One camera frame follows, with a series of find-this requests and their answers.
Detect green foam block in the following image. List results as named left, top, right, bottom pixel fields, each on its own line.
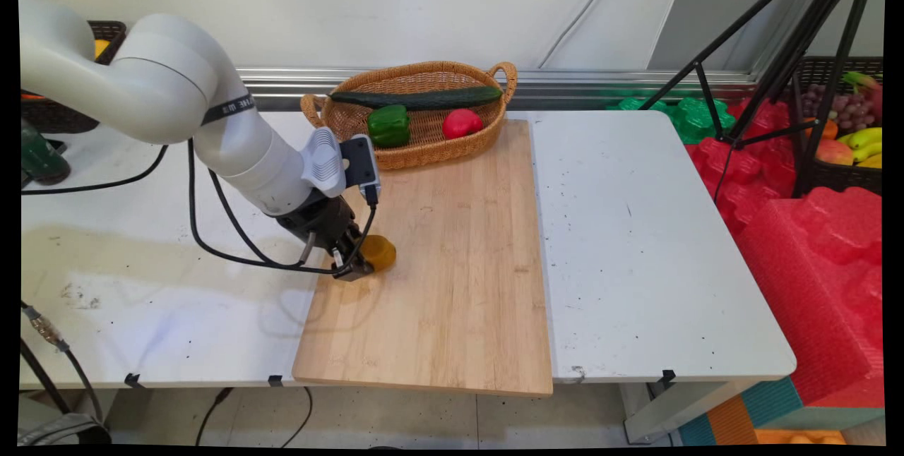
left=606, top=95, right=737, bottom=145

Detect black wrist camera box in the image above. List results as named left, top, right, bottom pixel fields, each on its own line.
left=340, top=134, right=383, bottom=205

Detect dark wicker fruit basket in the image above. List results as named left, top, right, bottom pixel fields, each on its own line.
left=20, top=20, right=129, bottom=135

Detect white table leg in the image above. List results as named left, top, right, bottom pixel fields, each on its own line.
left=620, top=377, right=758, bottom=445

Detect looped black gripper cable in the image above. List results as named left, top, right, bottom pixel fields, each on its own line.
left=186, top=137, right=338, bottom=275

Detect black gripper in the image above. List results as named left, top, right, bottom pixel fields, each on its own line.
left=274, top=191, right=375, bottom=282

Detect black camera usb cable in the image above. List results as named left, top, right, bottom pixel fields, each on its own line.
left=336, top=184, right=379, bottom=279

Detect black mesh fruit basket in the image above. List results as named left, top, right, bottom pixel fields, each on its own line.
left=790, top=56, right=884, bottom=196

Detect red apple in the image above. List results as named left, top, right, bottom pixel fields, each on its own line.
left=442, top=108, right=484, bottom=140

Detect red foam block pile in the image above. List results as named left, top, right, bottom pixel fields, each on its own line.
left=684, top=97, right=885, bottom=409

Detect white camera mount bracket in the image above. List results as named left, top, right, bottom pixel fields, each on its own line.
left=302, top=126, right=349, bottom=198

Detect purple grape bunch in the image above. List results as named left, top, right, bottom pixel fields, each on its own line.
left=800, top=84, right=878, bottom=133

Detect black tripod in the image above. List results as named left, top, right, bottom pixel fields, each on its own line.
left=639, top=0, right=884, bottom=200

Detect small orange fruit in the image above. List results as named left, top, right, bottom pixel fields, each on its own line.
left=804, top=116, right=840, bottom=141

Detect dark green cucumber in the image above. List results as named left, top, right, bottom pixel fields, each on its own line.
left=328, top=85, right=504, bottom=113

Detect thick black floor cable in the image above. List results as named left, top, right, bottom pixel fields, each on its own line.
left=20, top=338, right=73, bottom=416

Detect woven wicker basket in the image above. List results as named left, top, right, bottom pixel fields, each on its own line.
left=300, top=61, right=518, bottom=172

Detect aluminium wall rail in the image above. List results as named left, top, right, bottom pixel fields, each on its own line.
left=237, top=66, right=758, bottom=102

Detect yellow green bananas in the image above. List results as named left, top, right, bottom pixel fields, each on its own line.
left=837, top=127, right=884, bottom=164

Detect orange pink peach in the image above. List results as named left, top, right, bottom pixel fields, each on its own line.
left=816, top=138, right=856, bottom=167

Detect thin black cable under table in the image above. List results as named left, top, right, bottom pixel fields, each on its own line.
left=195, top=386, right=314, bottom=449

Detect wooden cutting board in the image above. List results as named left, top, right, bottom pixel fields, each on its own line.
left=292, top=119, right=554, bottom=397

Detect teal orange foam mat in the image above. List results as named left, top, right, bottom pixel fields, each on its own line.
left=677, top=374, right=884, bottom=447

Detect brown potato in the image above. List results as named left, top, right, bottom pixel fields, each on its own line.
left=359, top=234, right=398, bottom=274

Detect green bell pepper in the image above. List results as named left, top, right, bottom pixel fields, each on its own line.
left=367, top=104, right=412, bottom=149

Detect long black arm cable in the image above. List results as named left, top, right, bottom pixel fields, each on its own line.
left=20, top=144, right=170, bottom=196

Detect dark green clamp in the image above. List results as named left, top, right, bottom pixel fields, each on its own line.
left=20, top=120, right=72, bottom=187

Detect black cable with metal connector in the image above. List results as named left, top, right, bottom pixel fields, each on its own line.
left=20, top=300, right=105, bottom=423

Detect grey base on floor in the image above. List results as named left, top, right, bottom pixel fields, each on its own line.
left=20, top=412, right=112, bottom=447

